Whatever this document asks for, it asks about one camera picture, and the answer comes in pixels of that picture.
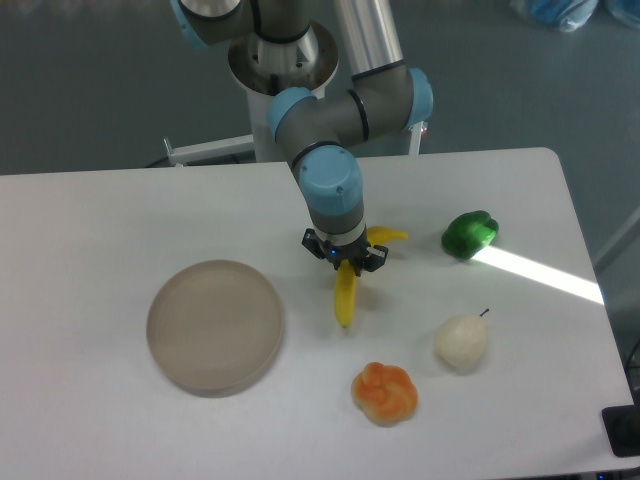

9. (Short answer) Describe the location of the yellow banana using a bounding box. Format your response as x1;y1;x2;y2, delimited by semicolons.
334;226;409;328

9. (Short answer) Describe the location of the clear plastic bag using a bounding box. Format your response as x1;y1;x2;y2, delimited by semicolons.
604;0;640;31

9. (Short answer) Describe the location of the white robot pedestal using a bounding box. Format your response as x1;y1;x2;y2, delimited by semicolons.
228;21;339;162

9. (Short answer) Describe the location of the blue plastic bag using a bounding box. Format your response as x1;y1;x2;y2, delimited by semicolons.
509;0;599;33

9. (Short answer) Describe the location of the black device at table edge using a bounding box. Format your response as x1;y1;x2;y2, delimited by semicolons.
601;405;639;458

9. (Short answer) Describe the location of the pale white pear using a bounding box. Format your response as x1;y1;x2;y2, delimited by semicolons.
434;308;490;374

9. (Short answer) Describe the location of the beige round plate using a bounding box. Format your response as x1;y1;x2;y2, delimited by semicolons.
146;260;285;397

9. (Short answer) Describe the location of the green bell pepper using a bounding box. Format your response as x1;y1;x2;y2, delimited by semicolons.
441;210;499;260

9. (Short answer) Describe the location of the white left base strut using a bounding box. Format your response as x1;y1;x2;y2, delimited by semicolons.
163;134;254;165

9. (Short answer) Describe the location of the orange twisted bread roll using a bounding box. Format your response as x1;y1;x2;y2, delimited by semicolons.
351;362;419;426

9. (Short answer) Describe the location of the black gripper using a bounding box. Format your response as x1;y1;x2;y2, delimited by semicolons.
302;228;388;277

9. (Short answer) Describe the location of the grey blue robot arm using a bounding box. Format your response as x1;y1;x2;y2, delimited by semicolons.
172;1;433;273

